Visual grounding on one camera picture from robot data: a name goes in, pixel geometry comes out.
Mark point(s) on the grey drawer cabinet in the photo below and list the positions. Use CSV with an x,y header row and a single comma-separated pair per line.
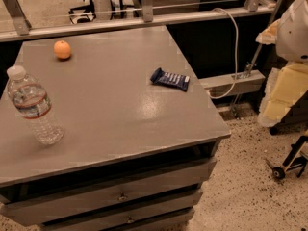
x,y
134,154

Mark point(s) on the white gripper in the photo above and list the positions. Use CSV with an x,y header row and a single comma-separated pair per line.
x,y
295,33

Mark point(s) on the blue rxbar blueberry wrapper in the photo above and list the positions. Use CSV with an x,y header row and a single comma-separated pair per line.
x,y
173,80

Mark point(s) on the clear plastic water bottle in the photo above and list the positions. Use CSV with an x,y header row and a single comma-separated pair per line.
x,y
31,100

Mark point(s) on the grey metal rail frame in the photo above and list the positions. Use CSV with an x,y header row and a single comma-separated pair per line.
x,y
120,18

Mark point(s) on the black wheeled cart base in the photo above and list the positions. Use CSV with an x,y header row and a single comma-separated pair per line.
x,y
297,158

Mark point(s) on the orange fruit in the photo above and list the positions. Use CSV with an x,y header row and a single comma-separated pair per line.
x,y
62,49

